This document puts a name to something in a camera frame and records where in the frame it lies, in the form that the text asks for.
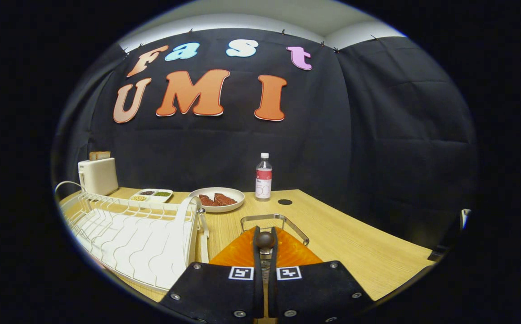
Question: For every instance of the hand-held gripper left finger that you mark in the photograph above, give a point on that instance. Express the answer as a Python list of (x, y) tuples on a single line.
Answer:
[(258, 288)]

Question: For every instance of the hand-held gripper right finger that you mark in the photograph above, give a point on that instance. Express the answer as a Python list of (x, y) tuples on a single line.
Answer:
[(272, 288)]

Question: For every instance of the dark metal spoon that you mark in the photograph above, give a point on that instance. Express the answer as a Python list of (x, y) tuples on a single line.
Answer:
[(265, 240)]

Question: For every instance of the white round meat plate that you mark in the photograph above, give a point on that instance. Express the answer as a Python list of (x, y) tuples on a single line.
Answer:
[(217, 190)]

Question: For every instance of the white divided bean dish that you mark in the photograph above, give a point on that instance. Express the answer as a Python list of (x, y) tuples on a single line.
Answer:
[(152, 197)]

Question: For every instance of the black round table grommet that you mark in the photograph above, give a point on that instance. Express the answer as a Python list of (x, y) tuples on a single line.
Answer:
[(285, 201)]

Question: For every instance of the red meat piece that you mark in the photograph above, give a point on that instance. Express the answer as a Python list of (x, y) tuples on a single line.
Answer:
[(207, 201), (225, 199)]

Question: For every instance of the clear bottle with red label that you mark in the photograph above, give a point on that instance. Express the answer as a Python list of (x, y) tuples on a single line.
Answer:
[(263, 180)]

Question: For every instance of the white drain tray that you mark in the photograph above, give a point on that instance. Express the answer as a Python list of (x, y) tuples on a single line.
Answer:
[(121, 245)]

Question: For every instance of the black table clamp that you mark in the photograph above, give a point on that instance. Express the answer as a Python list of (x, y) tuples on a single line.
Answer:
[(437, 255)]

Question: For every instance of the black backdrop cloth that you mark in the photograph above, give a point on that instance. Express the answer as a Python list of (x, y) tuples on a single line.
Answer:
[(377, 135)]

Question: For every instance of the white toaster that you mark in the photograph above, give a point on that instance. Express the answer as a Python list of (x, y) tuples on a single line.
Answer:
[(101, 177)]

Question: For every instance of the toasted bread slice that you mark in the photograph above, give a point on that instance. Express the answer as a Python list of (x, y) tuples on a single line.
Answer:
[(100, 155)]

